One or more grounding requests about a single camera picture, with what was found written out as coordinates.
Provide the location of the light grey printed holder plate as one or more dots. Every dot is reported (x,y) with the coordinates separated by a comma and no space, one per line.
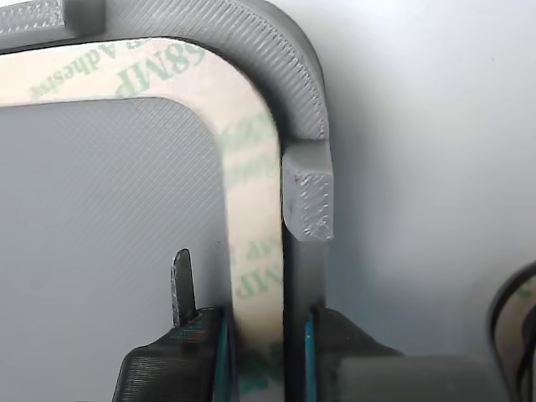
(104,209)

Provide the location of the stack of rectangular gaskets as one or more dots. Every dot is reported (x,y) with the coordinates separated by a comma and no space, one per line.
(251,188)

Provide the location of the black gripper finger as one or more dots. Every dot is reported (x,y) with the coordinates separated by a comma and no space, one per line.
(326,343)
(176,368)

